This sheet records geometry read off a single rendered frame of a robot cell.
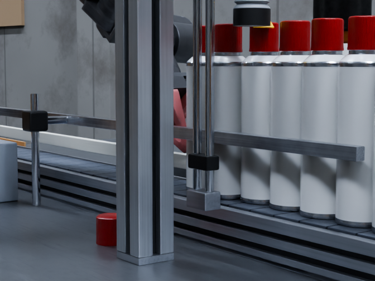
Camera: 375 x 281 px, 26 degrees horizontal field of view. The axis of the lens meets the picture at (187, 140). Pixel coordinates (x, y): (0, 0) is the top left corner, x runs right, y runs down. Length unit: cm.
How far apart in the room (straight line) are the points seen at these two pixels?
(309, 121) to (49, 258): 31
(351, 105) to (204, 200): 19
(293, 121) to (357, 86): 11
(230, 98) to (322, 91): 15
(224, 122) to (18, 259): 28
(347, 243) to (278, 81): 20
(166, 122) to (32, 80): 482
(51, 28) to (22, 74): 46
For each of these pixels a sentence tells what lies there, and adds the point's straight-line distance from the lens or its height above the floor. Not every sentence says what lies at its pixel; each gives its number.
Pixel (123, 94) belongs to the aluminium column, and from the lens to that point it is 85.
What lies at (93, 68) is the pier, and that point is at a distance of 485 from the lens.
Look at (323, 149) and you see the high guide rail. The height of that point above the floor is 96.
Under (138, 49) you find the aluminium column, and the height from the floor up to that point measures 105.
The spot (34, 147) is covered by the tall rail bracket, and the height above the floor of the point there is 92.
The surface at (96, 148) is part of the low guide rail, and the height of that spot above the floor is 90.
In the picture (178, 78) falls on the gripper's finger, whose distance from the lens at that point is 105.
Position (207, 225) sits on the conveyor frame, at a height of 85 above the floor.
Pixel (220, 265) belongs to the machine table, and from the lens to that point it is 86.
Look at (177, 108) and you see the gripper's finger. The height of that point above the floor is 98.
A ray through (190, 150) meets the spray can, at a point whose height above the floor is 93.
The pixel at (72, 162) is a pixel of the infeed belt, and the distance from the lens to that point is 132.
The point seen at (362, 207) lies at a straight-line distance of 81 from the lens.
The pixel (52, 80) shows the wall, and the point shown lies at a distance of 547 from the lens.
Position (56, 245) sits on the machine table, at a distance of 96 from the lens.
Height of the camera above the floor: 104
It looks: 5 degrees down
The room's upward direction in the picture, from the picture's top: straight up
